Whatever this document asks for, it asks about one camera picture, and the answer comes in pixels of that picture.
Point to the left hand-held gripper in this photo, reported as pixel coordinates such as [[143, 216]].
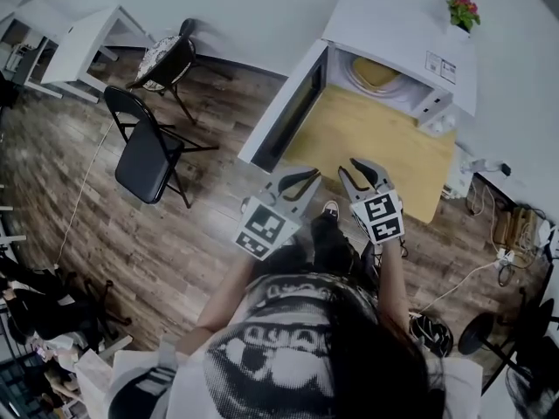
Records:
[[262, 227]]

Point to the person's white-toed shoe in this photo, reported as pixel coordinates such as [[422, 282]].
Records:
[[330, 209]]

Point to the black office chair base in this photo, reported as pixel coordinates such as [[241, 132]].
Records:
[[65, 304]]

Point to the person's right forearm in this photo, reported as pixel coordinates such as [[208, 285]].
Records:
[[393, 286]]

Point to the white table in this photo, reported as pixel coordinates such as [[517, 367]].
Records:
[[83, 46]]

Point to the black round stool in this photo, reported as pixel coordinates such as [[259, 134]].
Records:
[[478, 334]]

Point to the person's printed white shirt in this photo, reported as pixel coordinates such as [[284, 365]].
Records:
[[271, 365]]

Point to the black wall adapter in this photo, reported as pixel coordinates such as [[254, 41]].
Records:
[[505, 169]]

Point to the white desk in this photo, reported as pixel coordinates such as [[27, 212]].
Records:
[[26, 24]]

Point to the white microwave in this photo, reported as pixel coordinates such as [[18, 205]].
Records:
[[384, 29]]

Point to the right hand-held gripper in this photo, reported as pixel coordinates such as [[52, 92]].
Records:
[[382, 218]]

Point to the person's left forearm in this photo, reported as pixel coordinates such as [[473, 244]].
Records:
[[222, 299]]

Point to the cardboard boxes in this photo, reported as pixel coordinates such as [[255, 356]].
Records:
[[517, 229]]

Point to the white power strip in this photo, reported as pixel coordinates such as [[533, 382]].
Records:
[[505, 258]]

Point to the potted plant with pink flowers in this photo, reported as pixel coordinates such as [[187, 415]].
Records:
[[464, 11]]

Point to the chair with patterned cushion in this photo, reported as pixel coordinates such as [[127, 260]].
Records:
[[163, 61]]

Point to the person's black trouser leg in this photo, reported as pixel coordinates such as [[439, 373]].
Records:
[[329, 240]]

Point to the black folding chair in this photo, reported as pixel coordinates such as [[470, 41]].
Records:
[[146, 164]]

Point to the white tote bag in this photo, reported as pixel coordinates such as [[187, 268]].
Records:
[[100, 382]]

